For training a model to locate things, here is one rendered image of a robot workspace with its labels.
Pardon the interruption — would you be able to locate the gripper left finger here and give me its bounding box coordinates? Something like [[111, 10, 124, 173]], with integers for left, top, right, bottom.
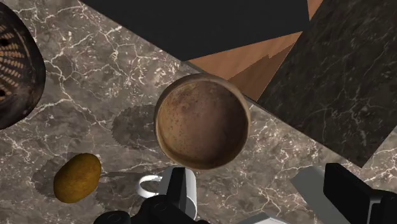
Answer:
[[93, 167, 199, 224]]

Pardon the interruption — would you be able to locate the yellow-brown oval fruit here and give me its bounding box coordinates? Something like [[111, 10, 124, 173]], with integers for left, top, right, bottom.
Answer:
[[53, 152, 102, 204]]

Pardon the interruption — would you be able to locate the white mug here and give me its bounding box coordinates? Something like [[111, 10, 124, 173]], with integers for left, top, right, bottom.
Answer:
[[136, 165, 188, 201]]

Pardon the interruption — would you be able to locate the dark patterned woven bowl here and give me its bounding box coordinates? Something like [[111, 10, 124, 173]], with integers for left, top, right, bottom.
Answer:
[[0, 2, 47, 130]]

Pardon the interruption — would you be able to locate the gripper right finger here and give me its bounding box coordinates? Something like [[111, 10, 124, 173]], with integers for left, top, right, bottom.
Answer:
[[289, 162, 397, 224]]

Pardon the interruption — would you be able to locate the brown speckled ceramic bowl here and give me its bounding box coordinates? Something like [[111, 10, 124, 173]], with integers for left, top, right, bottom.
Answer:
[[154, 72, 252, 171]]

